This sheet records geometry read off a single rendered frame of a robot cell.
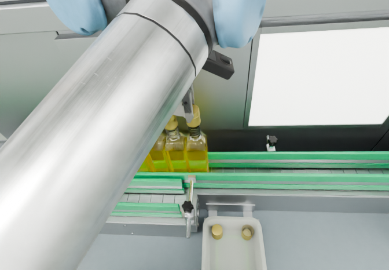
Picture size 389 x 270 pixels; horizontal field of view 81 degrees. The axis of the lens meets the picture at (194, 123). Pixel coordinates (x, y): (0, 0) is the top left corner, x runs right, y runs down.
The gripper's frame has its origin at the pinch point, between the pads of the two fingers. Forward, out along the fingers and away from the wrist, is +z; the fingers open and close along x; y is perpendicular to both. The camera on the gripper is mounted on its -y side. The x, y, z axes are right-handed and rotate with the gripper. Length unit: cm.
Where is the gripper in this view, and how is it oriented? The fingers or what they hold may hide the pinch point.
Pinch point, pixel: (191, 111)
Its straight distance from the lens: 53.0
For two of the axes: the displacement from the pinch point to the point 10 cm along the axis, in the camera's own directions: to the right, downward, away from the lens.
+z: 0.9, 6.6, 7.4
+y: -9.9, 0.3, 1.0
